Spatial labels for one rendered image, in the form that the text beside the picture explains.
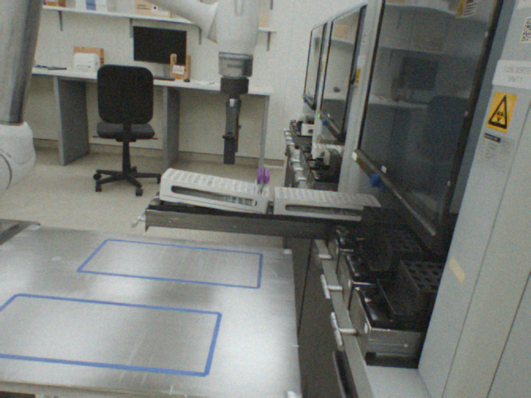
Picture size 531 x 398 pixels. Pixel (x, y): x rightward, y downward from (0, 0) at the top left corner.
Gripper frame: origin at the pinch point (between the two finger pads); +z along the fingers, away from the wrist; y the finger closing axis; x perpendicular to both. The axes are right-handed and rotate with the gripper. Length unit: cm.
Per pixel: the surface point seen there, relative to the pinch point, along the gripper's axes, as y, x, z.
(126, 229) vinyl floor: -150, -79, 97
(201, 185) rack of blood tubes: 5.4, -7.1, 8.3
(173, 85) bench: -279, -73, 10
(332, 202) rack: 5.3, 28.9, 10.4
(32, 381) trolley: 71, -19, 14
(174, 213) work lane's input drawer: 7.3, -14.2, 16.2
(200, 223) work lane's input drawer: 7.3, -7.0, 18.7
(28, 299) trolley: 54, -29, 14
